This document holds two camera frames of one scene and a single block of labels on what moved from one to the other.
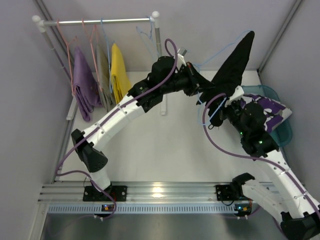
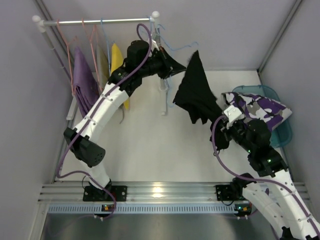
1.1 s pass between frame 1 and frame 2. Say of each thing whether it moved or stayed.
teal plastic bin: stayed
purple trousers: stayed
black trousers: moved
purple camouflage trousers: stayed
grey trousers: stayed
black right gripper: moved
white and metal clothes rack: stayed
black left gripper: moved
